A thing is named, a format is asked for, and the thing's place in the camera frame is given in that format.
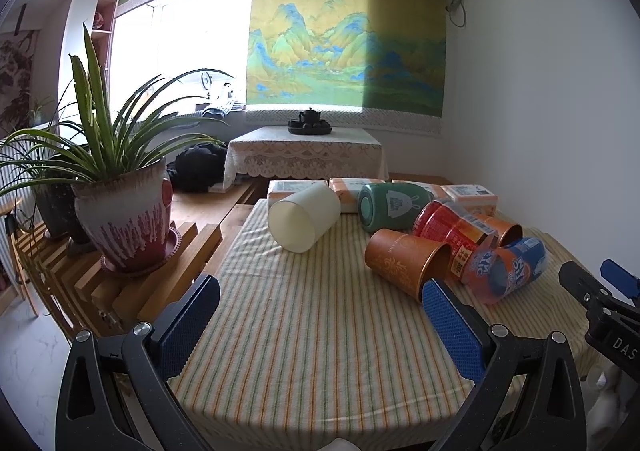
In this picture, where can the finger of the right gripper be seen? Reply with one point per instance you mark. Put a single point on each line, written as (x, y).
(586, 289)
(621, 279)

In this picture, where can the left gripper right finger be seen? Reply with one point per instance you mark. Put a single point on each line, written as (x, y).
(526, 393)

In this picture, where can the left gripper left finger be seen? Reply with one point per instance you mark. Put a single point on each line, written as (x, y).
(92, 414)

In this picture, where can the orange paper cup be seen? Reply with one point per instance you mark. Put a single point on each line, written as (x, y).
(507, 231)
(407, 261)

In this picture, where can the red instant noodle cup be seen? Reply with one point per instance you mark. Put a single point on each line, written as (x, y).
(449, 222)

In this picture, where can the cream white cup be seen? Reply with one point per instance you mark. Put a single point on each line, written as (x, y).
(298, 221)

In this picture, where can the orange blue soda bottle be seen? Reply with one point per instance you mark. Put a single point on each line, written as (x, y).
(493, 274)

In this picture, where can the wooden slatted plant stand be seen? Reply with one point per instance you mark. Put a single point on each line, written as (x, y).
(80, 294)

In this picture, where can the tissue pack rightmost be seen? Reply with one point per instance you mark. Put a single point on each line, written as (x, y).
(476, 199)

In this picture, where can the tissue pack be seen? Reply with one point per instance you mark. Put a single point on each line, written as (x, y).
(437, 191)
(281, 189)
(476, 199)
(348, 189)

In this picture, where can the red white flower pot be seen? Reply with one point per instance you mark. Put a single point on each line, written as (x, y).
(127, 218)

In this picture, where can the striped table cloth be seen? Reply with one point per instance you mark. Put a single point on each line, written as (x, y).
(307, 348)

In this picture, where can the dark small plant pot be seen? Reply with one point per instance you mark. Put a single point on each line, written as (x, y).
(56, 205)

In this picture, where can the green thermos bottle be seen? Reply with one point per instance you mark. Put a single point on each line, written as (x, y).
(391, 205)

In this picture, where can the black bag on floor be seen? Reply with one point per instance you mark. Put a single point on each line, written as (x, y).
(197, 168)

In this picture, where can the green spider plant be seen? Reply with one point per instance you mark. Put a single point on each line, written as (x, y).
(100, 146)

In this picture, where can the tissue pack leftmost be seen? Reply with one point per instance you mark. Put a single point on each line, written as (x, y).
(281, 189)

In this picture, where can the lace covered low table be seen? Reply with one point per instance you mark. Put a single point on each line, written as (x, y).
(274, 152)

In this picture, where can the black teapot tray set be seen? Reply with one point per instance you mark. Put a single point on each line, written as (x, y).
(309, 123)

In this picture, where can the landscape painting roller blind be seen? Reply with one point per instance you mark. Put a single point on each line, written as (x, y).
(376, 63)

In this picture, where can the floral wall hanging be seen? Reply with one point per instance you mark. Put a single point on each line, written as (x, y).
(16, 55)

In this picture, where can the white wall shelf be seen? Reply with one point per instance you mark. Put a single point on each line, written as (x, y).
(98, 17)

